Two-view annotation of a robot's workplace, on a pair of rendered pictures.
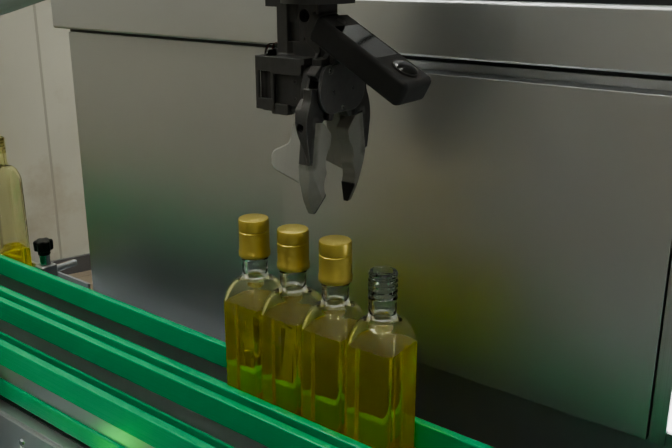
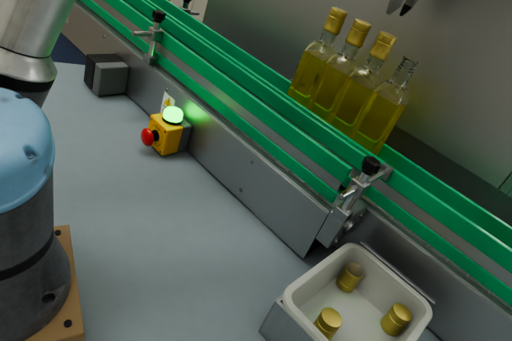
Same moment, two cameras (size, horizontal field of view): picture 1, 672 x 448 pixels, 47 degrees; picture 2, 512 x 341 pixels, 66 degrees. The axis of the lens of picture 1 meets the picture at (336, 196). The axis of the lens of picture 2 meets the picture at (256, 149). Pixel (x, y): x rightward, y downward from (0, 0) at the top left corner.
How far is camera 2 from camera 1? 0.25 m
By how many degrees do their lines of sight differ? 14
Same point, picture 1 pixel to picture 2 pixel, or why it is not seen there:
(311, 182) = not seen: outside the picture
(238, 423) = (292, 115)
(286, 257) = (355, 36)
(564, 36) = not seen: outside the picture
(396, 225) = (407, 43)
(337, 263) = (386, 47)
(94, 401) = (219, 79)
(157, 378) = (250, 80)
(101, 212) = not seen: outside the picture
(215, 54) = not seen: outside the picture
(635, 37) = not seen: outside the picture
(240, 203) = (310, 7)
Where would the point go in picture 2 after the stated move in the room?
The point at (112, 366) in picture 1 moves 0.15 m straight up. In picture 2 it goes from (223, 68) to (242, 4)
